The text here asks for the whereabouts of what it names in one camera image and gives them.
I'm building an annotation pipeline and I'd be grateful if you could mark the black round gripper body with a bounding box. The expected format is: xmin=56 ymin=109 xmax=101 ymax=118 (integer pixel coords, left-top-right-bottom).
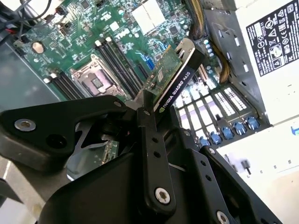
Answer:
xmin=38 ymin=151 xmax=220 ymax=224

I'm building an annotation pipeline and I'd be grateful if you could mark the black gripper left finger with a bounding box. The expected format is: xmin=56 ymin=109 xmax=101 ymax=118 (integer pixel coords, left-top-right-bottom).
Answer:
xmin=0 ymin=89 xmax=178 ymax=212

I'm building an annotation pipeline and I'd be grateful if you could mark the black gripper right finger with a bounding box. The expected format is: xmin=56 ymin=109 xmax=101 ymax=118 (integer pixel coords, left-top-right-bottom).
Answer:
xmin=157 ymin=107 xmax=284 ymax=224

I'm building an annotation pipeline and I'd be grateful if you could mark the green graphics card black shroud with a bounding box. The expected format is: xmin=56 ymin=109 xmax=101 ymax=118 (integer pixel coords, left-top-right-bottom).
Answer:
xmin=66 ymin=38 xmax=206 ymax=182

